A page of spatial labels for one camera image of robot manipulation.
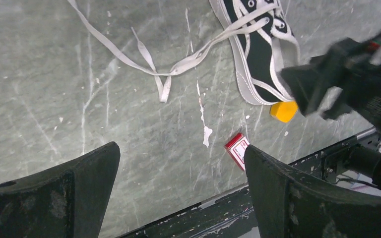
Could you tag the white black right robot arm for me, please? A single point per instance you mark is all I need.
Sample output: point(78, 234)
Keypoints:
point(363, 160)

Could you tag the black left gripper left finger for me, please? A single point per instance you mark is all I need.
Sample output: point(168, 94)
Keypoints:
point(66, 201)

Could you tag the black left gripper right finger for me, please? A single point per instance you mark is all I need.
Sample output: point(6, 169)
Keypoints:
point(289, 203)

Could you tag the red and white small box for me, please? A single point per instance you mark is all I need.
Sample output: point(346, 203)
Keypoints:
point(236, 148)

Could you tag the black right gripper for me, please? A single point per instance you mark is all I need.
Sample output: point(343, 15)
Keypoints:
point(346, 65)

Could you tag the black and white sneaker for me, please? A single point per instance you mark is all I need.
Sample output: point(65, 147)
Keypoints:
point(264, 46)

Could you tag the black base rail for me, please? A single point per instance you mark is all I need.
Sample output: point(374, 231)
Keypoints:
point(231, 214)

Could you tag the white shoelace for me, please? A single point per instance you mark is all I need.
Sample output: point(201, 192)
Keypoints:
point(151, 62)

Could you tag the yellow block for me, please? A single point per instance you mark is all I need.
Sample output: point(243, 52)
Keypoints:
point(283, 111)

